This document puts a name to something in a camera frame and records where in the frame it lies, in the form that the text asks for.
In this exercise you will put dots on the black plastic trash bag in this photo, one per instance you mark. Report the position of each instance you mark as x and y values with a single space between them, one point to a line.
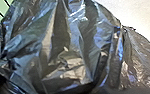
67 50

